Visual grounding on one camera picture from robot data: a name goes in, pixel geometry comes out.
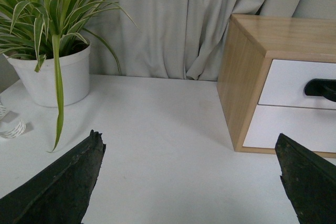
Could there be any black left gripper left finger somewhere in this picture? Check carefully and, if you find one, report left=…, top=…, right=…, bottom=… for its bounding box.
left=1, top=131, right=106, bottom=223

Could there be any wooden drawer cabinet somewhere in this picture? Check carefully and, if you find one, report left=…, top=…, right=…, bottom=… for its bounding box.
left=217, top=14, right=335, bottom=158

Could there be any grey curtain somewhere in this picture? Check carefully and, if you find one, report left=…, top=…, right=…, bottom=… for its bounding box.
left=77, top=0, right=335, bottom=81

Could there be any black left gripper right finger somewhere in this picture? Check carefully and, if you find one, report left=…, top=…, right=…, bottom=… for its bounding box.
left=275, top=133, right=335, bottom=223

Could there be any green spider plant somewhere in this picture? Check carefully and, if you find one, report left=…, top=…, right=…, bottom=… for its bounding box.
left=1, top=0, right=121, bottom=141

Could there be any white plant pot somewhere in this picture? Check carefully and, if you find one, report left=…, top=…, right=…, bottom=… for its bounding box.
left=5, top=45, right=91, bottom=108

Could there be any white tape strip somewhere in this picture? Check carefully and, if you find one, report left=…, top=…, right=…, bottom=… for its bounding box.
left=1, top=103, right=26, bottom=140

